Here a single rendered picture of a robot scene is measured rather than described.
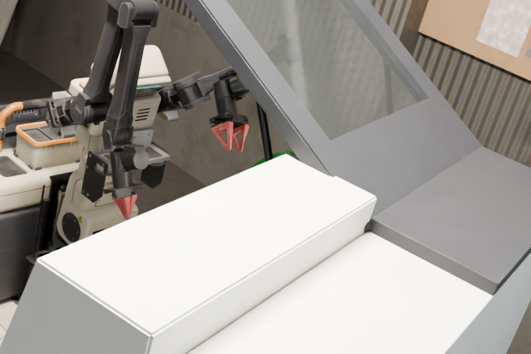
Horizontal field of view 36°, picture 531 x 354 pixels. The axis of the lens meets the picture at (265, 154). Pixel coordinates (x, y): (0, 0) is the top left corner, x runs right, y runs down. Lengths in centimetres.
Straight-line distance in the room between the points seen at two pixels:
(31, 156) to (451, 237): 174
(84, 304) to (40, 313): 10
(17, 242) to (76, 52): 288
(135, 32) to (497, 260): 115
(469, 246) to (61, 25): 455
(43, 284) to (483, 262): 86
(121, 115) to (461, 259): 113
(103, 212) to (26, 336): 160
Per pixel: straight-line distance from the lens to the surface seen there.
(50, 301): 122
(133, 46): 230
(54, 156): 305
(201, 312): 119
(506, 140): 380
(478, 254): 170
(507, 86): 377
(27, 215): 305
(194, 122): 496
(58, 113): 258
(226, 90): 232
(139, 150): 236
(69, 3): 582
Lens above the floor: 222
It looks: 23 degrees down
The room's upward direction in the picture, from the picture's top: 15 degrees clockwise
